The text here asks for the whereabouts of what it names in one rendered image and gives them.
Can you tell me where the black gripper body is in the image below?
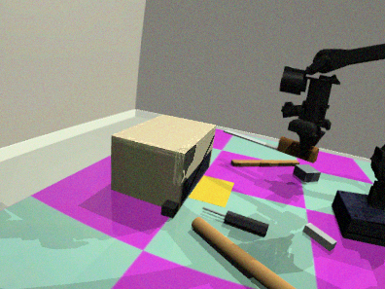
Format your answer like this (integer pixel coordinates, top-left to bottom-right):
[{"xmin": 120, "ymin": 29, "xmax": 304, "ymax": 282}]
[{"xmin": 288, "ymin": 96, "xmax": 332, "ymax": 137}]

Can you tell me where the brown cylinder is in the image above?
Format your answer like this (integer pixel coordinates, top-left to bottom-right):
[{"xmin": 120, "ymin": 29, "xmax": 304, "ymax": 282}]
[{"xmin": 224, "ymin": 130, "xmax": 319, "ymax": 163}]

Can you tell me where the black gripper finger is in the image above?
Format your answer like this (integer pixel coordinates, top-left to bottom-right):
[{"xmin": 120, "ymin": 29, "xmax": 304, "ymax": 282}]
[
  {"xmin": 297, "ymin": 133, "xmax": 318, "ymax": 157},
  {"xmin": 312, "ymin": 130, "xmax": 325, "ymax": 147}
]

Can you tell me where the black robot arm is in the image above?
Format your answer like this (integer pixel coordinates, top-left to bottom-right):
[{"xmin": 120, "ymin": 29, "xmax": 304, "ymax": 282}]
[{"xmin": 279, "ymin": 44, "xmax": 385, "ymax": 210}]

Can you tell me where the beige low cabinet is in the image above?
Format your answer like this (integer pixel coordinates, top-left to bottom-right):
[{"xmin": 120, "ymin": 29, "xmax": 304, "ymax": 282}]
[{"xmin": 111, "ymin": 115, "xmax": 234, "ymax": 219}]

